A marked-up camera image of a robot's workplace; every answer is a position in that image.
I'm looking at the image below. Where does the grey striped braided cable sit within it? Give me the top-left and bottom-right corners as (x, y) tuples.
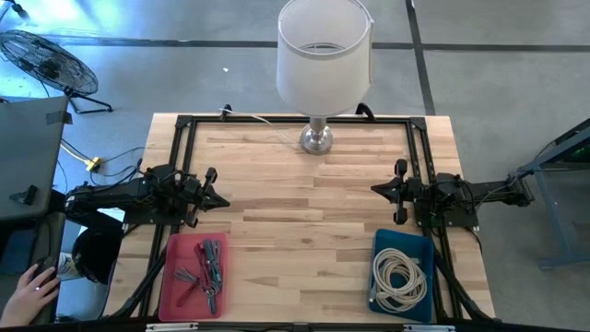
(172, 266), (200, 284)

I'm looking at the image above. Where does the black device with pink light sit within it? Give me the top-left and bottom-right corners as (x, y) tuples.
(29, 254), (59, 290)

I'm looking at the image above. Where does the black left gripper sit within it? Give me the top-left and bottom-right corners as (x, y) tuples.
(183, 167), (231, 229)

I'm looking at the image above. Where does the blue plastic tray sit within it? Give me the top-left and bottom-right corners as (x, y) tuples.
(367, 229), (437, 324)

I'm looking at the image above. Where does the silver lamp with white shade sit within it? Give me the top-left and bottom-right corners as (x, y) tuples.
(275, 0), (376, 157)

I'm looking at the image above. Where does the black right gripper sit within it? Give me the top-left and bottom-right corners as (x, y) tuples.
(370, 159), (424, 226)

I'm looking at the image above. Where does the black cable loop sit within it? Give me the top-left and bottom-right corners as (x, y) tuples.
(354, 101), (378, 122)

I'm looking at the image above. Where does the white lamp cord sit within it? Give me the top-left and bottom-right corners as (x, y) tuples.
(219, 107), (303, 149)

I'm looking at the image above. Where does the black floor fan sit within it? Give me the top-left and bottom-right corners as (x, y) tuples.
(0, 29), (114, 115)

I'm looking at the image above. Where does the dark grey desk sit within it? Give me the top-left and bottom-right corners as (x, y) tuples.
(0, 211), (66, 326)

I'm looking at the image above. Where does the white sneaker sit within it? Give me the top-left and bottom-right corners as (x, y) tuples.
(55, 251), (83, 281)

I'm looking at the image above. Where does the red plastic tray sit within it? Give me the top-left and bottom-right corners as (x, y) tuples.
(158, 231), (230, 323)

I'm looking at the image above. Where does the person's hand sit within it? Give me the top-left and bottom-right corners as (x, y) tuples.
(0, 264), (62, 329)

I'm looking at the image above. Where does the black round bin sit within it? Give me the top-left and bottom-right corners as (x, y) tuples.
(71, 227), (124, 285)

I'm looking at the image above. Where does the dark and white zigzag cable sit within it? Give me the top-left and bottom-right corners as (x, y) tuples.
(200, 238), (218, 282)

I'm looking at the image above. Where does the black clip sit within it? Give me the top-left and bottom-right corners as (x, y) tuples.
(7, 184), (41, 207)

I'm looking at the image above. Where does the black tape strip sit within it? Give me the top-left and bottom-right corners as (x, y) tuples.
(45, 109), (74, 126)

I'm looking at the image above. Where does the white paper sheet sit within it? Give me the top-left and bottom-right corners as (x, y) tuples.
(94, 207), (126, 223)

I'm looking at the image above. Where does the teal braided cable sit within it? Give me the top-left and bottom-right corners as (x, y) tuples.
(205, 239), (222, 316)
(209, 238), (225, 296)

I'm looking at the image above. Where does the blue metal table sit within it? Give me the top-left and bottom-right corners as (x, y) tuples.
(508, 117), (590, 272)

